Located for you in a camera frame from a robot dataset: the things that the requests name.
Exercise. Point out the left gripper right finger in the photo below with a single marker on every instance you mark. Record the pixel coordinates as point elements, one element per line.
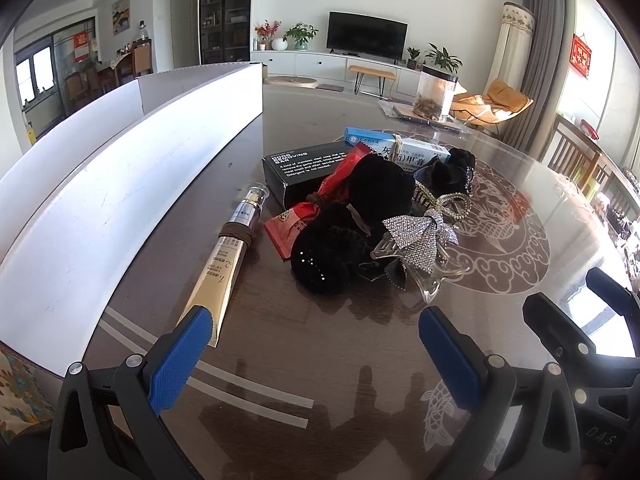
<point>544,443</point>

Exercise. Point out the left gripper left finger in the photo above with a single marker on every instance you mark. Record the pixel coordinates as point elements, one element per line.
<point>108,423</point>

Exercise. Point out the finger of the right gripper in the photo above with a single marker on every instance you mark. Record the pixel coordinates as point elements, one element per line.
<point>616,296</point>
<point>572,349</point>

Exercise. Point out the gold cosmetic tube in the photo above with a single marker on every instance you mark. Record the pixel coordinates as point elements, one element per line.
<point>214,286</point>

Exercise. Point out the gold pearl hair claw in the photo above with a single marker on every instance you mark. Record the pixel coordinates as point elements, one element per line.
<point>455,206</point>

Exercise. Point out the rhinestone bow hair clip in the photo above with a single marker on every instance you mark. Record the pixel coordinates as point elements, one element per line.
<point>417,249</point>

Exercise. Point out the black fuzzy hair clip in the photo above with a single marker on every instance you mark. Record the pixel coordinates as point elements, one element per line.
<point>455,174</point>

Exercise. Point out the blue white ointment box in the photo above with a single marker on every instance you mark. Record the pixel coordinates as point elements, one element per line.
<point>408,153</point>

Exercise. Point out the red foil packet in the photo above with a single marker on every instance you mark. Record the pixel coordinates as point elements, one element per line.
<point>284,228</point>

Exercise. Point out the black rectangular box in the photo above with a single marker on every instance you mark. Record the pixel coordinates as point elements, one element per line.
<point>294,174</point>

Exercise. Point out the floral cushion chair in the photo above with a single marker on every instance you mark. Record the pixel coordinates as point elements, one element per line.
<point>23,404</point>

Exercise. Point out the orange lounge chair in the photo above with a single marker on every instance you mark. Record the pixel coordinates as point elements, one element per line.
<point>498,104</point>

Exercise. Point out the white cardboard box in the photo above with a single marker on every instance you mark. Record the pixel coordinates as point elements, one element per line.
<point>79,205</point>

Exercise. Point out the clear jar on tray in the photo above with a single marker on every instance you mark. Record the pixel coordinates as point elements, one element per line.
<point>431,91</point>

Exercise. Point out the wooden bench stool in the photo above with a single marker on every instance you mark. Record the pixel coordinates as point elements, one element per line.
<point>382,76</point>

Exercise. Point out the white tv cabinet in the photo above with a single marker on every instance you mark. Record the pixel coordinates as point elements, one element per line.
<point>326,68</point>

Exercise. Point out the dining table with chairs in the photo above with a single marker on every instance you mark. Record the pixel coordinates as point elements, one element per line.
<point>94,79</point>

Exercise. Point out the black flat television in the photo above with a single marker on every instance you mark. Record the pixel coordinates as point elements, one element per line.
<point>357,33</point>

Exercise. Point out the green potted plant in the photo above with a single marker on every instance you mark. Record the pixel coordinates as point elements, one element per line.
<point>301,35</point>

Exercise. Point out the red flower vase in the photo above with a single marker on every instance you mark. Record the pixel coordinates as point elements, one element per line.
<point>265,33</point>

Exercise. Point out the dark display cabinet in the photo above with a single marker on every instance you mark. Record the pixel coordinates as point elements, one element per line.
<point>224,28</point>

